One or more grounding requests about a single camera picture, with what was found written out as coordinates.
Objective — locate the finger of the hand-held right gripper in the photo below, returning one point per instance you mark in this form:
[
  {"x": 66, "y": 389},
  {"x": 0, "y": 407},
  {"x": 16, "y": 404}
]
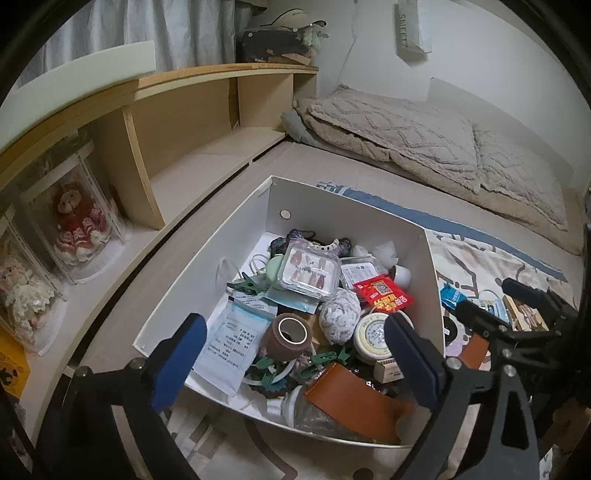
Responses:
[
  {"x": 531, "y": 295},
  {"x": 480, "y": 321}
]

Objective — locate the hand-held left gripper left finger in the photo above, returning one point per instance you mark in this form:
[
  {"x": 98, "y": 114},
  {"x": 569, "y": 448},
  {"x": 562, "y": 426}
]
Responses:
[{"x": 175, "y": 369}]

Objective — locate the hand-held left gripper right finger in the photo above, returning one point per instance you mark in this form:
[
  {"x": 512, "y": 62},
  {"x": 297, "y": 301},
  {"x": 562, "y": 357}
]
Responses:
[{"x": 413, "y": 364}]

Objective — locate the round cream tin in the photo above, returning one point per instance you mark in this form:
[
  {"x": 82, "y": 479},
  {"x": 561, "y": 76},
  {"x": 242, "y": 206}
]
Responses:
[{"x": 374, "y": 334}]

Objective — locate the brown tape roll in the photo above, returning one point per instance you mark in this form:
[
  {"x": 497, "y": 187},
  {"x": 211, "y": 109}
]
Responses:
[{"x": 286, "y": 339}]

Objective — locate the white cardboard box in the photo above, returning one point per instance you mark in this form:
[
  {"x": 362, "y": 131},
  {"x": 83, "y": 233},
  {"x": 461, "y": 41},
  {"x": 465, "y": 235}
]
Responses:
[{"x": 323, "y": 203}]

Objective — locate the white and blue foil pouch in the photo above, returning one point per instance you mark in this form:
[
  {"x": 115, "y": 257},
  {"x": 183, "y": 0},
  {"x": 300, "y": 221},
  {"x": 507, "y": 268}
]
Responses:
[{"x": 490, "y": 308}]

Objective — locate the long wooden stick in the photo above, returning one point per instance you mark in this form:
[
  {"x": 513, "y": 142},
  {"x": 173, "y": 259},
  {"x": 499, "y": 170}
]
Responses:
[{"x": 515, "y": 312}]

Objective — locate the blue plastic packet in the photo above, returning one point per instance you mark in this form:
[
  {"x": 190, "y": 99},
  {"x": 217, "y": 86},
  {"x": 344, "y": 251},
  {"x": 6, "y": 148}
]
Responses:
[{"x": 450, "y": 297}]

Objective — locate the white paper packet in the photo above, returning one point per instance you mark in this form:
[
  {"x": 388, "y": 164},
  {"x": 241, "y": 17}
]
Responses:
[{"x": 233, "y": 346}]

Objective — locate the beige fleece duvet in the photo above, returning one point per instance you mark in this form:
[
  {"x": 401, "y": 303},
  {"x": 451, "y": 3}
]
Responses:
[{"x": 570, "y": 230}]

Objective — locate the red snack packet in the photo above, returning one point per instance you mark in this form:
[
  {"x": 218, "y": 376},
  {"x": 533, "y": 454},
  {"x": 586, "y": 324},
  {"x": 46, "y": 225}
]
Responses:
[{"x": 383, "y": 293}]

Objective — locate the white knit ball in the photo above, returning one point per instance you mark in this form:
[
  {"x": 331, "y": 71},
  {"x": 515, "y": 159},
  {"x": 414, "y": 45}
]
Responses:
[{"x": 339, "y": 316}]

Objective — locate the small white cup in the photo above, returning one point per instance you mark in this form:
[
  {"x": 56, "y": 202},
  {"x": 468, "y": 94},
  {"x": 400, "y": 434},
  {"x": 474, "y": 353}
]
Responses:
[{"x": 402, "y": 275}]

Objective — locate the grey flat packet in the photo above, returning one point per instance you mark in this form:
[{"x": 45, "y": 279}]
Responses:
[{"x": 362, "y": 273}]

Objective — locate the clear plastic bottle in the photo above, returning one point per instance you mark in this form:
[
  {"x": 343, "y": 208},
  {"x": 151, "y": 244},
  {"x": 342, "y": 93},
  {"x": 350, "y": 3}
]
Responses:
[{"x": 318, "y": 413}]

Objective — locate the green clothespin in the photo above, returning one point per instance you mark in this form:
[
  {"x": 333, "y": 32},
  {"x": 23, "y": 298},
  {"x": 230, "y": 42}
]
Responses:
[{"x": 247, "y": 286}]

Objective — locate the white tissue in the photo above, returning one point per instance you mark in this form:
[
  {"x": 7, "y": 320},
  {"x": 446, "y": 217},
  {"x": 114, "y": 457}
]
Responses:
[{"x": 385, "y": 251}]

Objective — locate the beige quilted pillow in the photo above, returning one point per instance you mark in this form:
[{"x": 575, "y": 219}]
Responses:
[
  {"x": 521, "y": 175},
  {"x": 397, "y": 124}
]

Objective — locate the mint green round case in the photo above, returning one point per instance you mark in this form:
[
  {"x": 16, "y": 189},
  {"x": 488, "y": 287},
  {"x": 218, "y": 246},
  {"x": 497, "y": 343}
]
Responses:
[{"x": 273, "y": 270}]

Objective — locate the clear nail tip box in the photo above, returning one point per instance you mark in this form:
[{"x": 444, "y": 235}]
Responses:
[{"x": 307, "y": 270}]

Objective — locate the yellow box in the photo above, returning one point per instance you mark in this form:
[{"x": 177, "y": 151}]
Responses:
[{"x": 11, "y": 364}]

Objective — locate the white doll in clear case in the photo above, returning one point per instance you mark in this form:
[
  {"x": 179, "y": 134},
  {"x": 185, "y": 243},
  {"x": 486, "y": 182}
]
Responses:
[{"x": 23, "y": 290}]

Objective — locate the dark crochet coaster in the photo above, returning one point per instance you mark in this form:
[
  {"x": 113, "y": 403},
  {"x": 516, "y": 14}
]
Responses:
[{"x": 295, "y": 237}]

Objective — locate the teddy bear in clear case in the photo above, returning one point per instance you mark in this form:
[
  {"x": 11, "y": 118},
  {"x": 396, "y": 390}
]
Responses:
[{"x": 74, "y": 217}]

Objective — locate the white headboard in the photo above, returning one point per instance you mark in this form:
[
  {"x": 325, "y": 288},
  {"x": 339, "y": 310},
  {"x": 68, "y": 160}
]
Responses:
[{"x": 461, "y": 99}]

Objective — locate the wooden shelf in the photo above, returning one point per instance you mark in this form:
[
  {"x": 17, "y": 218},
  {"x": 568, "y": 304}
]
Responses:
[{"x": 184, "y": 134}]

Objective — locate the grey folded cloth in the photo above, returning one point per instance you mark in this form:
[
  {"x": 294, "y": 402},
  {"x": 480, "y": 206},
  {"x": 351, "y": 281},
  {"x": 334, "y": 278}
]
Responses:
[{"x": 295, "y": 127}]

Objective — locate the white hanging bag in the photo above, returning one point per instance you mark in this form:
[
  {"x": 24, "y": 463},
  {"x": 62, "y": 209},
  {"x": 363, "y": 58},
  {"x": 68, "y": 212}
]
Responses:
[{"x": 413, "y": 27}]

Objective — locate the white foam board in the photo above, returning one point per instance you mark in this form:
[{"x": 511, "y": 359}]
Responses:
[{"x": 83, "y": 69}]

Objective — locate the pale green flower bunch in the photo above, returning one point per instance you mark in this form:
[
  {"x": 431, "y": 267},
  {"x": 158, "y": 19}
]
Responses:
[{"x": 316, "y": 37}]

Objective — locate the grey curtain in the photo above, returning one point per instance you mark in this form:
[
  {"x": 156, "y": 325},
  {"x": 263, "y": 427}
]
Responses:
[{"x": 175, "y": 32}]

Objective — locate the black bag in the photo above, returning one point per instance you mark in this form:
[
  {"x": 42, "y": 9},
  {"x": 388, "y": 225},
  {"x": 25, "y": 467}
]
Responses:
[{"x": 272, "y": 44}]

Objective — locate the white cap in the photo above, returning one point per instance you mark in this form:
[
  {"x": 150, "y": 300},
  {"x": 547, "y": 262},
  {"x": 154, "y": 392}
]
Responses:
[{"x": 293, "y": 21}]

